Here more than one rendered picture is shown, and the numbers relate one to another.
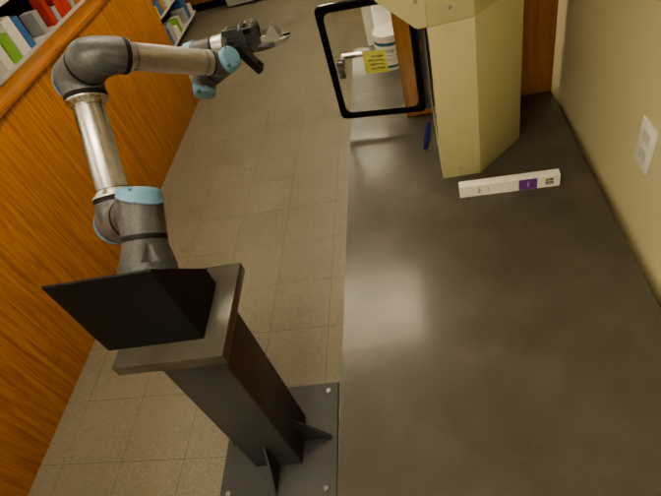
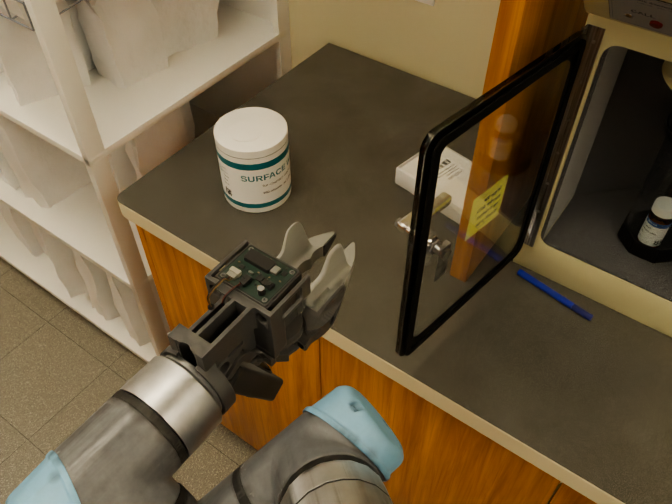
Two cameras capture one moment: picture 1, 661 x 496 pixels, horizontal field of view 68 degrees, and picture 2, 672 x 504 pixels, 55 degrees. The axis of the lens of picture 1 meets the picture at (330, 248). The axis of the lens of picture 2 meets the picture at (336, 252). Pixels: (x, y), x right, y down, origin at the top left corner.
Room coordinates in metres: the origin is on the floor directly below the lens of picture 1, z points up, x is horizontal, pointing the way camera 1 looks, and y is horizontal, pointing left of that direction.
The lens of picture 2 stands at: (1.48, 0.31, 1.79)
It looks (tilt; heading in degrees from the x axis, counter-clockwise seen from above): 48 degrees down; 289
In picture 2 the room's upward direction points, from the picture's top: straight up
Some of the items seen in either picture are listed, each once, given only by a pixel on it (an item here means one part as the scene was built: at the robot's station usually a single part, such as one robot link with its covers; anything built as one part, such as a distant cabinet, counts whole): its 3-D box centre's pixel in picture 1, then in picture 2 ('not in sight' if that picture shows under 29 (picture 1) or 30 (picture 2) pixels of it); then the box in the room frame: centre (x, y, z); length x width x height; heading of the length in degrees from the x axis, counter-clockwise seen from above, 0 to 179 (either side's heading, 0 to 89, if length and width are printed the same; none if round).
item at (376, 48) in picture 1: (373, 61); (483, 208); (1.50, -0.34, 1.19); 0.30 x 0.01 x 0.40; 63
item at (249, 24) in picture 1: (243, 38); (240, 328); (1.66, 0.03, 1.34); 0.12 x 0.08 x 0.09; 73
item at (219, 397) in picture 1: (243, 392); not in sight; (0.97, 0.47, 0.45); 0.48 x 0.48 x 0.90; 74
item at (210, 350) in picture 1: (182, 316); not in sight; (0.97, 0.47, 0.92); 0.32 x 0.32 x 0.04; 74
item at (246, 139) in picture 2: not in sight; (254, 160); (1.92, -0.52, 1.02); 0.13 x 0.13 x 0.15
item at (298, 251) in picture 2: (274, 30); (297, 246); (1.65, -0.07, 1.33); 0.09 x 0.03 x 0.06; 78
